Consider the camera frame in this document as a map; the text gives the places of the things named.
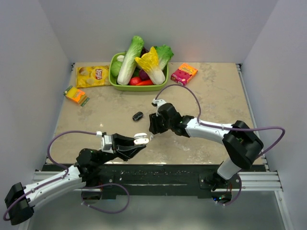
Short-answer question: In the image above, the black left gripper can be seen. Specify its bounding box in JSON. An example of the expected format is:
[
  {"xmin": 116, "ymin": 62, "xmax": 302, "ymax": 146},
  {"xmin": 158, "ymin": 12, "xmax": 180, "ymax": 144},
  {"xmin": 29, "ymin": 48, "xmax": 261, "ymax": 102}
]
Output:
[{"xmin": 95, "ymin": 133, "xmax": 146, "ymax": 166}]

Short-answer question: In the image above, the white earbud charging case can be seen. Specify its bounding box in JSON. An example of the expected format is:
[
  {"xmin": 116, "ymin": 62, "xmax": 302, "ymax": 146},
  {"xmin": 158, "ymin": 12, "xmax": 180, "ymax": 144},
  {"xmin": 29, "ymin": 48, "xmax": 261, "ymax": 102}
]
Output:
[{"xmin": 133, "ymin": 133, "xmax": 150, "ymax": 145}]

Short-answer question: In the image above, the black earbud charging case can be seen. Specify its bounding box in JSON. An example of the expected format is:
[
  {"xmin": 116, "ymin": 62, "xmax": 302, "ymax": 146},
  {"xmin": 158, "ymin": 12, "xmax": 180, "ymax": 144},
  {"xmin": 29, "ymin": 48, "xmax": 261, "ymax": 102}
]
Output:
[{"xmin": 132, "ymin": 111, "xmax": 143, "ymax": 122}]

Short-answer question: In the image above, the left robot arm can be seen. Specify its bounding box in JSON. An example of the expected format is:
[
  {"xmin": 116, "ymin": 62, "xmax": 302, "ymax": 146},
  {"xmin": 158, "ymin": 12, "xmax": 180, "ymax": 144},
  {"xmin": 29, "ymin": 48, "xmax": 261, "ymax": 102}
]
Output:
[{"xmin": 3, "ymin": 131, "xmax": 149, "ymax": 225}]

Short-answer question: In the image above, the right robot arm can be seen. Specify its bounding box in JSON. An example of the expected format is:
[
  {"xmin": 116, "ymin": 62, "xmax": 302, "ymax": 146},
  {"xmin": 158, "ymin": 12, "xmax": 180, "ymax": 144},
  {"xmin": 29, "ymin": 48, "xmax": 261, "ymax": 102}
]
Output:
[{"xmin": 149, "ymin": 99, "xmax": 263, "ymax": 190}]

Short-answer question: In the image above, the orange carrot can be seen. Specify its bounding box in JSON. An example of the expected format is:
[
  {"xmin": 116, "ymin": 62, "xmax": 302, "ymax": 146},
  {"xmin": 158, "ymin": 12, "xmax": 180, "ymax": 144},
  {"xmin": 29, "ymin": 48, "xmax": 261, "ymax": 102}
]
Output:
[{"xmin": 136, "ymin": 80, "xmax": 153, "ymax": 86}]

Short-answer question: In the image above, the red tomato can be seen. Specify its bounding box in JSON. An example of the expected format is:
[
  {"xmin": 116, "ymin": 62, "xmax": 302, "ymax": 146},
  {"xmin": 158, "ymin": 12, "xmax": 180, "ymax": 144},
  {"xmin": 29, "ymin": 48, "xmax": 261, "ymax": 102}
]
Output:
[{"xmin": 129, "ymin": 77, "xmax": 142, "ymax": 86}]

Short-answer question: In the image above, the purple onion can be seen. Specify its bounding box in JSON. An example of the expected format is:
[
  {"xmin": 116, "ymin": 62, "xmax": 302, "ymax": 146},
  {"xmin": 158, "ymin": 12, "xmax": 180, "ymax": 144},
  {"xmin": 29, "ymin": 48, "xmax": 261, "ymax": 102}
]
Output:
[{"xmin": 139, "ymin": 69, "xmax": 150, "ymax": 81}]

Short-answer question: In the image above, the pink orange snack box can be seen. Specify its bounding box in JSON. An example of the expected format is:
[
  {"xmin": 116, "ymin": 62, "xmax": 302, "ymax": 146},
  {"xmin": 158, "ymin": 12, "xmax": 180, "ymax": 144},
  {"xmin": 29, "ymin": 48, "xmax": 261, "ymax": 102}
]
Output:
[{"xmin": 171, "ymin": 63, "xmax": 198, "ymax": 86}]

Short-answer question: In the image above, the green plastic basket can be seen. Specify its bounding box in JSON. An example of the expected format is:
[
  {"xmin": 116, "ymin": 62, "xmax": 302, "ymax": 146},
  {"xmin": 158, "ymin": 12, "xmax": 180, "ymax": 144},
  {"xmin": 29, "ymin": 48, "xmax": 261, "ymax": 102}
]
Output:
[{"xmin": 108, "ymin": 65, "xmax": 169, "ymax": 92}]

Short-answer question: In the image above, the green white napa cabbage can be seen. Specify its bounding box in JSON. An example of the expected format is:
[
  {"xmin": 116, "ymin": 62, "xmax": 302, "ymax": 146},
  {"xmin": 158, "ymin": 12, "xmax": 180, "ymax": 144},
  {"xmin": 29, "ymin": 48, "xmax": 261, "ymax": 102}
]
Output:
[{"xmin": 117, "ymin": 35, "xmax": 144, "ymax": 85}]

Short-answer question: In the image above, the yellow white cabbage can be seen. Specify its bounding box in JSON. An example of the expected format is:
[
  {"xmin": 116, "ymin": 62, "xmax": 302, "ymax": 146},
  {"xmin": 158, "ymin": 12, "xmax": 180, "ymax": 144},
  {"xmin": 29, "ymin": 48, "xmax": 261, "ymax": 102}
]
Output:
[{"xmin": 135, "ymin": 46, "xmax": 165, "ymax": 85}]

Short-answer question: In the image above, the round green vegetable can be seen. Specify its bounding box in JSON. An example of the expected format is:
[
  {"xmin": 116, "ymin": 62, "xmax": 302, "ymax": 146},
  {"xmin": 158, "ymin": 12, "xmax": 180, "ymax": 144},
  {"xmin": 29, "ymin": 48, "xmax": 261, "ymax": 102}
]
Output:
[{"xmin": 110, "ymin": 61, "xmax": 122, "ymax": 78}]

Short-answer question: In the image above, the orange yellow sponge pack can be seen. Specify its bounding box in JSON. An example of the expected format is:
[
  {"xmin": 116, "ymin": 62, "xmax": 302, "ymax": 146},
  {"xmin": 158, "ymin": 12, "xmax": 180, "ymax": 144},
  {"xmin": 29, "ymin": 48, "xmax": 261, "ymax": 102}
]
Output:
[{"xmin": 63, "ymin": 85, "xmax": 90, "ymax": 107}]

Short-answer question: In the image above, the green lettuce leaf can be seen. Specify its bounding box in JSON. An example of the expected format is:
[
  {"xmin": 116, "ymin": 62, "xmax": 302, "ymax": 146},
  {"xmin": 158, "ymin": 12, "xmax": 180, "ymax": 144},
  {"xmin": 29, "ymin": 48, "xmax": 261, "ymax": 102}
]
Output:
[{"xmin": 154, "ymin": 45, "xmax": 174, "ymax": 70}]

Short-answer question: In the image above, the yellow Lays chips bag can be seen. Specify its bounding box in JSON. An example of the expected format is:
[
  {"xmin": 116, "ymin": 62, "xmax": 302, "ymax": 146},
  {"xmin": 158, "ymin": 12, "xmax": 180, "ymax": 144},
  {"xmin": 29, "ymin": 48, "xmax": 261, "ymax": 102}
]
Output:
[{"xmin": 75, "ymin": 66, "xmax": 111, "ymax": 88}]

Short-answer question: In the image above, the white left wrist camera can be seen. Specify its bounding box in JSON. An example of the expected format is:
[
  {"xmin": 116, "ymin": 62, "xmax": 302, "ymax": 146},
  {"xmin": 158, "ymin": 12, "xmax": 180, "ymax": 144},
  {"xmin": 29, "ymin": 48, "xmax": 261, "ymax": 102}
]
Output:
[{"xmin": 101, "ymin": 132, "xmax": 113, "ymax": 153}]

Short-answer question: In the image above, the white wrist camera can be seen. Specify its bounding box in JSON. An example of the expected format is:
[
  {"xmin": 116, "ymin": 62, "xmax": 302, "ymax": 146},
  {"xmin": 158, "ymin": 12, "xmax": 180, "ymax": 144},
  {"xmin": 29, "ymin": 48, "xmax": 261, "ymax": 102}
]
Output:
[
  {"xmin": 101, "ymin": 132, "xmax": 113, "ymax": 153},
  {"xmin": 152, "ymin": 99, "xmax": 166, "ymax": 116}
]

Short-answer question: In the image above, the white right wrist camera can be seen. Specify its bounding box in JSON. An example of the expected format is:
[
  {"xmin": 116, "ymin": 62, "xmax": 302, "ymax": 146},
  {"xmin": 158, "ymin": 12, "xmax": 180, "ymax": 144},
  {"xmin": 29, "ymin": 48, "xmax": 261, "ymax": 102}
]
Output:
[{"xmin": 152, "ymin": 99, "xmax": 166, "ymax": 116}]

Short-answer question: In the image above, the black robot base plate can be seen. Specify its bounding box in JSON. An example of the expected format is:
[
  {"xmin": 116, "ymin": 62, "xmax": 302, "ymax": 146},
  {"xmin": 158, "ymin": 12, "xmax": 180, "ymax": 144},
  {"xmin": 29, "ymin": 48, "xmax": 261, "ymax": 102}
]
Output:
[{"xmin": 43, "ymin": 163, "xmax": 240, "ymax": 200}]

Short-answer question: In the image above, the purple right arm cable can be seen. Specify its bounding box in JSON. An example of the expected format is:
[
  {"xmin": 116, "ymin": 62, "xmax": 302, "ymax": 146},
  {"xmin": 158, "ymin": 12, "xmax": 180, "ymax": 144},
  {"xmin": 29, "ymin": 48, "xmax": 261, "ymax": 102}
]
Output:
[{"xmin": 154, "ymin": 83, "xmax": 286, "ymax": 160}]

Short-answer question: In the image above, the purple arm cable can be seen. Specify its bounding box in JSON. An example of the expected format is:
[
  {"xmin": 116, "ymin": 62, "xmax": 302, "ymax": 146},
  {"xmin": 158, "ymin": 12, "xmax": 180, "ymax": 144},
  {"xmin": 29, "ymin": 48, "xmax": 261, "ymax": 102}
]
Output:
[
  {"xmin": 2, "ymin": 130, "xmax": 104, "ymax": 221},
  {"xmin": 154, "ymin": 83, "xmax": 286, "ymax": 160}
]

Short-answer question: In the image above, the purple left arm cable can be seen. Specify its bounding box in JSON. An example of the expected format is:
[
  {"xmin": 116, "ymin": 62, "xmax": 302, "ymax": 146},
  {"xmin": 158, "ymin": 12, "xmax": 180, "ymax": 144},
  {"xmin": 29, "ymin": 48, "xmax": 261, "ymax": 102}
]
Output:
[{"xmin": 2, "ymin": 130, "xmax": 104, "ymax": 221}]

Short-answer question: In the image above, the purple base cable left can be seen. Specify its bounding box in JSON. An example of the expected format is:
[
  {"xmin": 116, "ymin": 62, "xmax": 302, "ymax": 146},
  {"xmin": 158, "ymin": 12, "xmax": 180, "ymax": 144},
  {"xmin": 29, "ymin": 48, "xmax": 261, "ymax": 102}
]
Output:
[{"xmin": 81, "ymin": 183, "xmax": 130, "ymax": 214}]

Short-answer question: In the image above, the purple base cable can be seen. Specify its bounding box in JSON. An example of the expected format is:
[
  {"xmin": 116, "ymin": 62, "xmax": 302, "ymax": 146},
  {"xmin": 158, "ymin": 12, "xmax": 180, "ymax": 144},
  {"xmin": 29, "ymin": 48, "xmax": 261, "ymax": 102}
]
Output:
[
  {"xmin": 215, "ymin": 177, "xmax": 243, "ymax": 207},
  {"xmin": 81, "ymin": 183, "xmax": 130, "ymax": 214}
]

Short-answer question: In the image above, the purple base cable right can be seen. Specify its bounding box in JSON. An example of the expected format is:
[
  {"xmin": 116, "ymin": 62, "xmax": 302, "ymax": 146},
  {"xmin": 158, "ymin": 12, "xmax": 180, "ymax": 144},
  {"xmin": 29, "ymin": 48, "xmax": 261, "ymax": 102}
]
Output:
[{"xmin": 215, "ymin": 177, "xmax": 243, "ymax": 207}]

